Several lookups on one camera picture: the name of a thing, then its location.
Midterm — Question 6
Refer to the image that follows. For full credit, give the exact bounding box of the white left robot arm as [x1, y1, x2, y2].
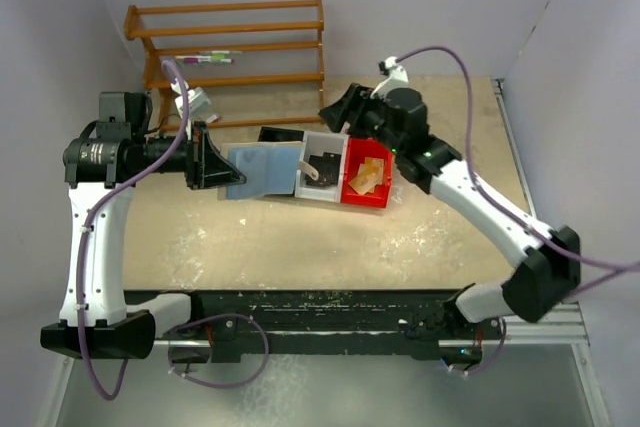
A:
[40, 92, 246, 360]

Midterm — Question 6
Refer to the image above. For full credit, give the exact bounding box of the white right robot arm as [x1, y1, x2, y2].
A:
[320, 83, 581, 325]

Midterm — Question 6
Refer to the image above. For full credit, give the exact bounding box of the gold VIP cards stack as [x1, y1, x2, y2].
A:
[348, 157, 385, 195]

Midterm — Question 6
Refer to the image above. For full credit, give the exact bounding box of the black VIP cards stack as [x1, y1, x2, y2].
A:
[305, 152, 341, 188]

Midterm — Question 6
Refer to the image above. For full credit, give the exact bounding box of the red plastic bin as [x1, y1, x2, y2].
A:
[340, 138, 393, 209]

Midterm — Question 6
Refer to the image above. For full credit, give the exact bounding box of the white plastic bin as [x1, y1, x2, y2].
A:
[294, 131, 348, 203]

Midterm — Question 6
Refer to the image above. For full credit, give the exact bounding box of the black plastic bin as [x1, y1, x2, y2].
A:
[257, 126, 305, 146]

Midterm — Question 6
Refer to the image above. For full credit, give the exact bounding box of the pink marker pen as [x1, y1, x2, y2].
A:
[174, 55, 234, 64]

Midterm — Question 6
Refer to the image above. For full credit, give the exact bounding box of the green marker pen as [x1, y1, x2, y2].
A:
[198, 50, 243, 57]

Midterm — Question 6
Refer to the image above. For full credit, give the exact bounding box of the wooden shelf rack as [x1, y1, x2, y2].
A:
[123, 0, 325, 115]

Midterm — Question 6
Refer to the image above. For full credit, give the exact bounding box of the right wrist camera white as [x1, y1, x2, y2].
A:
[370, 56, 409, 99]

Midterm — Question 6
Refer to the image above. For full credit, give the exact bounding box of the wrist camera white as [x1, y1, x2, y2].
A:
[370, 56, 409, 99]
[171, 81, 211, 117]

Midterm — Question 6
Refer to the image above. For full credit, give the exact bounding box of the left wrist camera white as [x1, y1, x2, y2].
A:
[171, 81, 211, 117]

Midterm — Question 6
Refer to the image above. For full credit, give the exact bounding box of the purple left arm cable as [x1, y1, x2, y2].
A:
[76, 59, 191, 401]

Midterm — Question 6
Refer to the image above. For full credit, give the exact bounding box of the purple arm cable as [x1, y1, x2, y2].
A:
[394, 46, 640, 298]
[76, 59, 191, 401]

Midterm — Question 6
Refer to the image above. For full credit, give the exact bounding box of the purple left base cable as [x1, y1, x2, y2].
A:
[167, 315, 271, 389]

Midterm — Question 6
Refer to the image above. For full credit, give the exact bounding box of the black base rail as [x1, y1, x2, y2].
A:
[160, 290, 495, 367]

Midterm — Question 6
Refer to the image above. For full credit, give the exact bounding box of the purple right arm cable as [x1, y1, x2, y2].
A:
[394, 46, 640, 298]

